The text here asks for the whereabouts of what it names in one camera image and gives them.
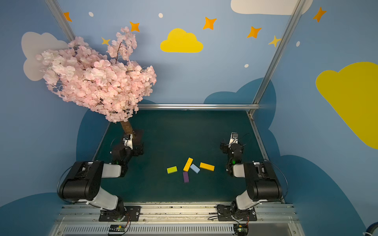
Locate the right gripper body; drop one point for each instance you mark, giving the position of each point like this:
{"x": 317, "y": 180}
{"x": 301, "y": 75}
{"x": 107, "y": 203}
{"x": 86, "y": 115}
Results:
{"x": 225, "y": 147}

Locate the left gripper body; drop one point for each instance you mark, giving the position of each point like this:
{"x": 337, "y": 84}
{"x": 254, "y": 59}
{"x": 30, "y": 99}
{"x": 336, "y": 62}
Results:
{"x": 137, "y": 146}

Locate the light blue block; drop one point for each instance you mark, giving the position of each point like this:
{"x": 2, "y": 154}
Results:
{"x": 195, "y": 168}

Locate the lime green block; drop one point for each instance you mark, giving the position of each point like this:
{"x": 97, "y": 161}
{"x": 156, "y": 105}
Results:
{"x": 171, "y": 170}

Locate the purple block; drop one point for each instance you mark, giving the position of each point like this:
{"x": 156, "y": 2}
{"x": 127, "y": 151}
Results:
{"x": 186, "y": 177}

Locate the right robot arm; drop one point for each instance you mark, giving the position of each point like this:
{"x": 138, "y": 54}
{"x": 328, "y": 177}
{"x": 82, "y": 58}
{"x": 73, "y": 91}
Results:
{"x": 261, "y": 182}

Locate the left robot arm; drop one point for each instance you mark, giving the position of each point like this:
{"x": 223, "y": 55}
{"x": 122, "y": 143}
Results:
{"x": 83, "y": 183}

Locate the orange yellow long block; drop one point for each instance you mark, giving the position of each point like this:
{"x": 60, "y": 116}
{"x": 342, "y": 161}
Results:
{"x": 207, "y": 166}

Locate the pink blossom artificial tree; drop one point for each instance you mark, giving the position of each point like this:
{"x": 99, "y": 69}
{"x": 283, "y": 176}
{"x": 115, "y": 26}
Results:
{"x": 111, "y": 84}

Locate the left circuit board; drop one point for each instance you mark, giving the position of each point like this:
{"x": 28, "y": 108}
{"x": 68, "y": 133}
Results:
{"x": 117, "y": 229}

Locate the circuit board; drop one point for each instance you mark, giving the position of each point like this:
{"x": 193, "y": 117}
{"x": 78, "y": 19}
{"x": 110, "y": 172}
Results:
{"x": 240, "y": 230}
{"x": 117, "y": 229}

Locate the right circuit board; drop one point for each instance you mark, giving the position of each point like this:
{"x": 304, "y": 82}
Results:
{"x": 240, "y": 230}

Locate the dark tree base plate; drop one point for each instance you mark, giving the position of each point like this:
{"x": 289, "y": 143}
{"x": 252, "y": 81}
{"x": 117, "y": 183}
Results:
{"x": 137, "y": 136}

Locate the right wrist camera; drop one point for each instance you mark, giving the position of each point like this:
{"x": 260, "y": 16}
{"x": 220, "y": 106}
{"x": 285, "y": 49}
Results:
{"x": 233, "y": 138}

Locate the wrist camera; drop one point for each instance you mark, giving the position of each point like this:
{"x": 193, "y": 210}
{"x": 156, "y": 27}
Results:
{"x": 127, "y": 140}
{"x": 233, "y": 138}

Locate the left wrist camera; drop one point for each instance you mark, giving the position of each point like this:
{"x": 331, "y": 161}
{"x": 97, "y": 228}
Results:
{"x": 127, "y": 140}

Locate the horizontal back frame bar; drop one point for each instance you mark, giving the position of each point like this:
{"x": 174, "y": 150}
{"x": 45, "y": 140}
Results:
{"x": 198, "y": 106}

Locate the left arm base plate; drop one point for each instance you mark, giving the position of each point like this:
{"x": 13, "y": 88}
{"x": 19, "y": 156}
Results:
{"x": 125, "y": 214}

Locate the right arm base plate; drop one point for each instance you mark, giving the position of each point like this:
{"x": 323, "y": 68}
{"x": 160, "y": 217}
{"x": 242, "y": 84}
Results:
{"x": 232, "y": 213}

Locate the aluminium front rail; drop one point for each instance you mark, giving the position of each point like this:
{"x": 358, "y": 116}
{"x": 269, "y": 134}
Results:
{"x": 179, "y": 219}

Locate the left frame post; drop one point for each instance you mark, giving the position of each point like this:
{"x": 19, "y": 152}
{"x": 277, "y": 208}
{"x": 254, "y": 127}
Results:
{"x": 58, "y": 14}

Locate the frame post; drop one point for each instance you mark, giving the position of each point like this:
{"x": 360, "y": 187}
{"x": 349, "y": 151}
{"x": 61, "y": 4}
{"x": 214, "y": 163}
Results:
{"x": 58, "y": 14}
{"x": 289, "y": 30}

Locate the right frame post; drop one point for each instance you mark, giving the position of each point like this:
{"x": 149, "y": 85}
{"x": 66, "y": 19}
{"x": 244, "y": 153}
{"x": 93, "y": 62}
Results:
{"x": 289, "y": 30}

